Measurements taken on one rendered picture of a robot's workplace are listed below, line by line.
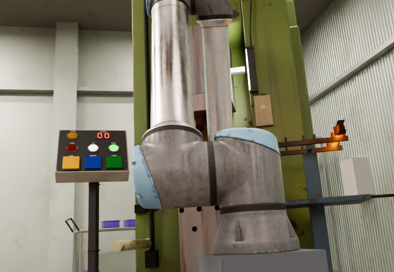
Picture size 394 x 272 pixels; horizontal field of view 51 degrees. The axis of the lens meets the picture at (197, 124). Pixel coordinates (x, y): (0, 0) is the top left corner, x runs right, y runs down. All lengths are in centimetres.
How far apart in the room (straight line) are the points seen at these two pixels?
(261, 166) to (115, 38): 571
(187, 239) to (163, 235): 26
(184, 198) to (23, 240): 504
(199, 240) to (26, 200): 416
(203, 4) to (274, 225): 70
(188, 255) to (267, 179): 114
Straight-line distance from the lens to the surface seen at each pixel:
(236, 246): 87
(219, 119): 132
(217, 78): 130
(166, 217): 222
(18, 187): 594
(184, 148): 91
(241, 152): 90
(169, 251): 222
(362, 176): 538
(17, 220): 590
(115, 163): 201
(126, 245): 187
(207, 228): 197
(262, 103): 223
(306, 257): 88
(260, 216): 88
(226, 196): 91
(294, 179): 216
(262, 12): 247
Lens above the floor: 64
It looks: 15 degrees up
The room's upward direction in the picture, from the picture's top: 3 degrees counter-clockwise
